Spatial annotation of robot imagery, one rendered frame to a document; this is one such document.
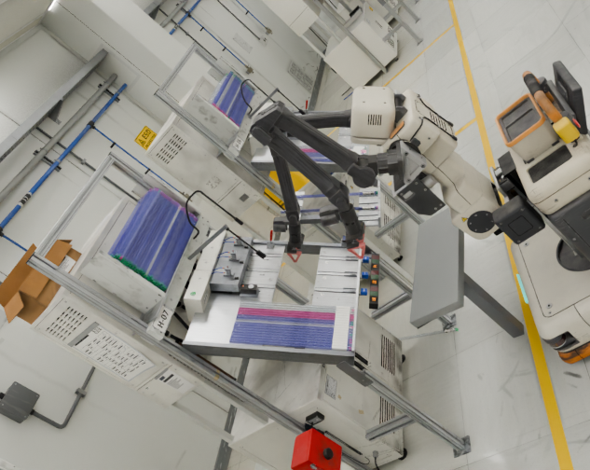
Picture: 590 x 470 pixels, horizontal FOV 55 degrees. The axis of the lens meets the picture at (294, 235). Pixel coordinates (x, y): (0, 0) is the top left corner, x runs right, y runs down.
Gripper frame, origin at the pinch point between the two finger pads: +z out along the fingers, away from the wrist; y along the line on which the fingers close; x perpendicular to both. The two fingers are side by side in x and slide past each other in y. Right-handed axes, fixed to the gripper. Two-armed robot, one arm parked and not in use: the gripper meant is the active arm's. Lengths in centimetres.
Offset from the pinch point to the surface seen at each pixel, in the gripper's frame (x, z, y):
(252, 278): -18.9, 1.3, 17.1
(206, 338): -31, 1, 55
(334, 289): 20.0, 1.3, 21.7
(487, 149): 111, 23, -144
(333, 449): 25, 13, 94
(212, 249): -39.2, -6.7, 6.9
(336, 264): 20.0, 1.3, 4.4
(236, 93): -56, -23, -131
